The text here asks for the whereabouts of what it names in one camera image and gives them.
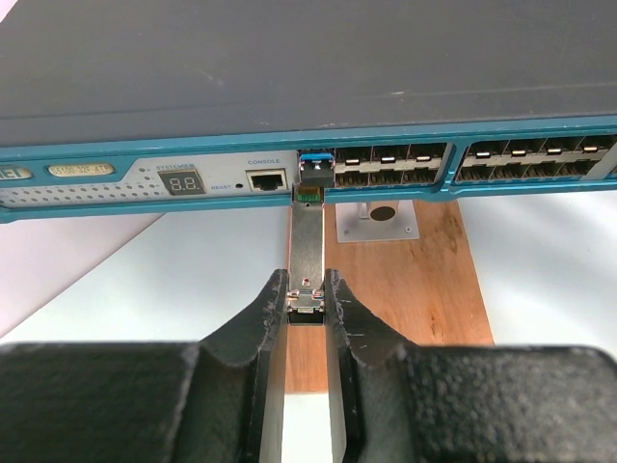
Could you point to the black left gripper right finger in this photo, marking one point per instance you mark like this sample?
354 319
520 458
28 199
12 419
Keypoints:
392 400

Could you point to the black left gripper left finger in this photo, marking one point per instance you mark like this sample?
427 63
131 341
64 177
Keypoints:
219 399

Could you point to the silver SFP module black end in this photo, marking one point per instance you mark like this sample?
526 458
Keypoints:
305 293

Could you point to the silver SFP module blue latch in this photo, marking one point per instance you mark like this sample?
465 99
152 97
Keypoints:
317 169

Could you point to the wooden base board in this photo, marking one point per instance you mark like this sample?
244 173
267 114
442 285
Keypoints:
426 288

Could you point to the metal stand bracket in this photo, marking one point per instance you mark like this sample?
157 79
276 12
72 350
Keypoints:
376 221

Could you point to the blue network switch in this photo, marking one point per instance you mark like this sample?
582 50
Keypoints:
118 107

